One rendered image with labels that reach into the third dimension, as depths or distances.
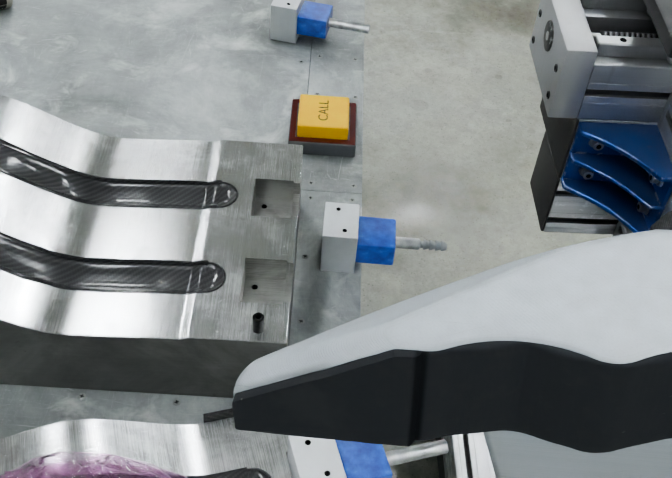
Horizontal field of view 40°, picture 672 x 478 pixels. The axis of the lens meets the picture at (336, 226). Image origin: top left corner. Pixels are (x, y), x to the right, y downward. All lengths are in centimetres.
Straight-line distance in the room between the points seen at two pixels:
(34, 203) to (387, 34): 194
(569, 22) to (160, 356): 55
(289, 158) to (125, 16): 45
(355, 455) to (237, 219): 27
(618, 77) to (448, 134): 142
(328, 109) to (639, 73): 35
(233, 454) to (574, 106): 52
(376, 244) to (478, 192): 133
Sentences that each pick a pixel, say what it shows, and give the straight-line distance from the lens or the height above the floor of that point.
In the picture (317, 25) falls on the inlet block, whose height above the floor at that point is 83.
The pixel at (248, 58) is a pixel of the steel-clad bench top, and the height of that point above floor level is 80.
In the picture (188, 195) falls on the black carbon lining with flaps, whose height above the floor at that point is 88.
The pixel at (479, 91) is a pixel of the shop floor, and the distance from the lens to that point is 258.
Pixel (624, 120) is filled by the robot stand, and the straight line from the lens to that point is 107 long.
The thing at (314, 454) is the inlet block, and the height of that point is 88.
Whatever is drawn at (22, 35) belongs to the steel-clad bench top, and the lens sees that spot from 132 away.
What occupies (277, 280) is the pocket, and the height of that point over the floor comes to 86.
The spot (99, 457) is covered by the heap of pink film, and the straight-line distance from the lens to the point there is 74.
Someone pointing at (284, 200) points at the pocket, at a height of 86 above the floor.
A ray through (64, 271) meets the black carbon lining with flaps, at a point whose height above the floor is 88.
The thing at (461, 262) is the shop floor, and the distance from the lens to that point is 210.
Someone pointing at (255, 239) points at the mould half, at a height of 89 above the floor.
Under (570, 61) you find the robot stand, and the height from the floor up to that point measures 98.
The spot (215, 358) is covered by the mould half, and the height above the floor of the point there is 86.
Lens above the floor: 153
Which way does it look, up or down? 46 degrees down
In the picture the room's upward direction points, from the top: 5 degrees clockwise
